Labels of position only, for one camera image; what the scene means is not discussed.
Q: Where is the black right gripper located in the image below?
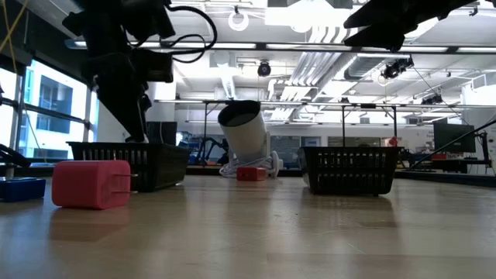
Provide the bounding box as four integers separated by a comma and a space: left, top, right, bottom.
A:
343, 0, 481, 53

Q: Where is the overhead light bar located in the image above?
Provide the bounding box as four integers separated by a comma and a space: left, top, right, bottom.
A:
64, 38, 496, 54

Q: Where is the red block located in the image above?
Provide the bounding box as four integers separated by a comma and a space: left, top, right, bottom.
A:
236, 166, 268, 182

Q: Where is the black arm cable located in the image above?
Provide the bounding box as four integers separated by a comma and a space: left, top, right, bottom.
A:
406, 119, 496, 172

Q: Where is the blue block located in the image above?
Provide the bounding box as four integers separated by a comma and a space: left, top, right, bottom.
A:
0, 176, 47, 203

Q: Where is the black mesh basket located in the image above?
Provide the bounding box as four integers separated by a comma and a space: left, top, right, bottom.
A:
297, 146, 404, 196
66, 140, 191, 193

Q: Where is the blue background robot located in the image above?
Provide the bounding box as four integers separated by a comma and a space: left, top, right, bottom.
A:
191, 135, 230, 167

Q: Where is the pink red plug adapter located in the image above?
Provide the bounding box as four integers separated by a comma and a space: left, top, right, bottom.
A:
51, 160, 139, 211

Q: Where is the black box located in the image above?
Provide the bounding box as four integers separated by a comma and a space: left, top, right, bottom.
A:
146, 121, 178, 146

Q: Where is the black ceiling device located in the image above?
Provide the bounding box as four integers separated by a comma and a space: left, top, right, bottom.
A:
380, 57, 415, 81

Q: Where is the yellow hanging cable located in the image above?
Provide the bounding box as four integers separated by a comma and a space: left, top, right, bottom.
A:
0, 0, 29, 74

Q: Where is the black computer monitor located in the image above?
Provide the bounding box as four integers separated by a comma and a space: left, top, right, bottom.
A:
432, 122, 477, 154

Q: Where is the black background table frame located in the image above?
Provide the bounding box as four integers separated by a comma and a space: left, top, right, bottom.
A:
201, 99, 398, 149

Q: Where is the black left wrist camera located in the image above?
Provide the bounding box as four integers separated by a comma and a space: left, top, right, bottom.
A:
133, 49, 174, 84

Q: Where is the white cylindrical security camera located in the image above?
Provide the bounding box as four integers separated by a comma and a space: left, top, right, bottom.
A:
217, 99, 284, 180

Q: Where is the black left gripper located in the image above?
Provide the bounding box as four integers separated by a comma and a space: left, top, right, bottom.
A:
81, 50, 153, 143

